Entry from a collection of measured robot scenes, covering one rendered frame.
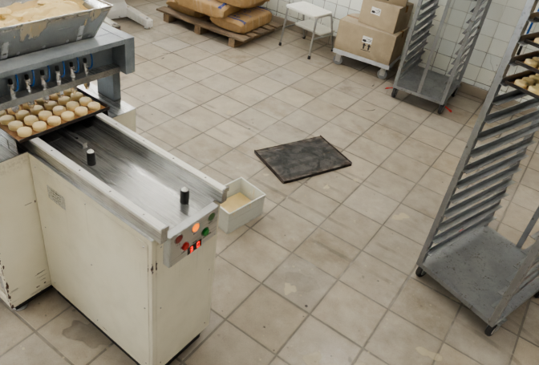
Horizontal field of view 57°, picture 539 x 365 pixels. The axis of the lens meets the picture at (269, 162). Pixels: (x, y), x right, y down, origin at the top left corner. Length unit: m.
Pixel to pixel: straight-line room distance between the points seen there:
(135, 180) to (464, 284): 1.78
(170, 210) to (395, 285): 1.52
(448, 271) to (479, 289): 0.17
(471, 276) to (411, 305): 0.36
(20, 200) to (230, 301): 1.09
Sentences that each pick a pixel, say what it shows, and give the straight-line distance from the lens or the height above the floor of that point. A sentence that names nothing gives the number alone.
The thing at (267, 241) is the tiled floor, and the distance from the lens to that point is 2.90.
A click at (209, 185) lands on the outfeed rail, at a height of 0.89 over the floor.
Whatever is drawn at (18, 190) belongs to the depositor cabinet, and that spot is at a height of 0.68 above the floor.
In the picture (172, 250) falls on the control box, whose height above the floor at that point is 0.78.
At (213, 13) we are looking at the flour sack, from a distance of 5.36.
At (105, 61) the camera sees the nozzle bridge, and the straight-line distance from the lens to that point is 2.25.
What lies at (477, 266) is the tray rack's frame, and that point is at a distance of 2.98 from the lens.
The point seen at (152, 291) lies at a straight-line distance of 1.82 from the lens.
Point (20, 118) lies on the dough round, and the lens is 2.17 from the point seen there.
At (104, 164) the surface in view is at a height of 0.84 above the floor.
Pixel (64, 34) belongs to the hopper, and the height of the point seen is 1.23.
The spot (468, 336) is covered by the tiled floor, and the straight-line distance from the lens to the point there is 2.82.
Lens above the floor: 1.99
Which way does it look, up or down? 34 degrees down
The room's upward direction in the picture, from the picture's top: 9 degrees clockwise
